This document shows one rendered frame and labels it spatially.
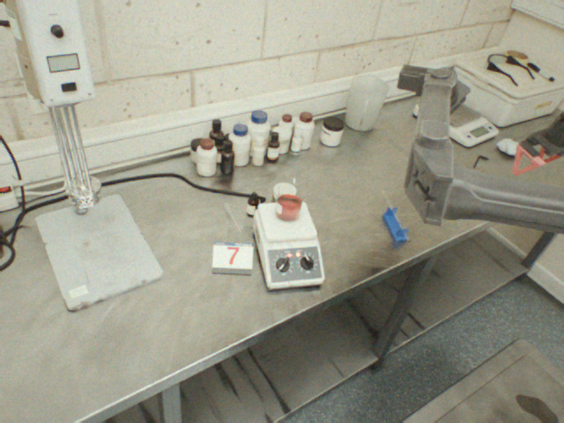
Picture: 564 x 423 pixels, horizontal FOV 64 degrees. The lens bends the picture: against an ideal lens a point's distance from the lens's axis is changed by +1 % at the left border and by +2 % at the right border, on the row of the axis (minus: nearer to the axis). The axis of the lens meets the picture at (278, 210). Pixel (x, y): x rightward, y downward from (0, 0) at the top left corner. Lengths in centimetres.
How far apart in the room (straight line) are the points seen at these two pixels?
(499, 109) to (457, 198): 126
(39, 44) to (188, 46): 59
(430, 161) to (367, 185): 72
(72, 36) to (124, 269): 50
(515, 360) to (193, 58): 131
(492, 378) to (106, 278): 113
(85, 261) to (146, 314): 19
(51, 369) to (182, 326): 24
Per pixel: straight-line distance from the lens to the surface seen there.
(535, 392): 161
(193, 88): 135
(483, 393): 152
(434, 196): 62
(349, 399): 177
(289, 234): 101
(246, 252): 104
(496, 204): 63
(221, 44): 133
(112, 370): 92
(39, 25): 76
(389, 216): 125
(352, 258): 112
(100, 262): 107
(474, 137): 171
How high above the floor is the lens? 155
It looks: 42 degrees down
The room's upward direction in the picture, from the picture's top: 9 degrees clockwise
